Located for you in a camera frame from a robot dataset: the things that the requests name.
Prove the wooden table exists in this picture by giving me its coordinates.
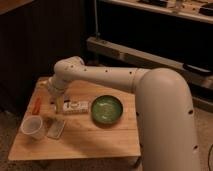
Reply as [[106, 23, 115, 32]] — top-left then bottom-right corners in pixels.
[[8, 81, 140, 160]]

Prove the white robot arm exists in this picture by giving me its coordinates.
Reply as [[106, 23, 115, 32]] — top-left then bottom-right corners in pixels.
[[47, 56, 201, 171]]

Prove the background shelf with items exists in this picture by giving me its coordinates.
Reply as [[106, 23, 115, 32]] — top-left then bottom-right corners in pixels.
[[102, 0, 213, 24]]

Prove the green ceramic bowl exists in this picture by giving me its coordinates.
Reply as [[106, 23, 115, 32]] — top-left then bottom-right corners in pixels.
[[91, 95, 123, 124]]

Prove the white ceramic cup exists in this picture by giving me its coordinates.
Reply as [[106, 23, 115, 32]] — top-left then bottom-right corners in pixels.
[[20, 115, 45, 140]]

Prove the long metal bench rail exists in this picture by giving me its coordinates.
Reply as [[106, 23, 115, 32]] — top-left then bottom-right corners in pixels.
[[85, 36, 213, 113]]

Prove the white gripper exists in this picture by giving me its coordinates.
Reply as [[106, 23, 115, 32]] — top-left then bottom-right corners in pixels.
[[46, 76, 68, 119]]

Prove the clear plastic packet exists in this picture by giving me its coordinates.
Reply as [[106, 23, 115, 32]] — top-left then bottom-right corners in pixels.
[[47, 120, 65, 139]]

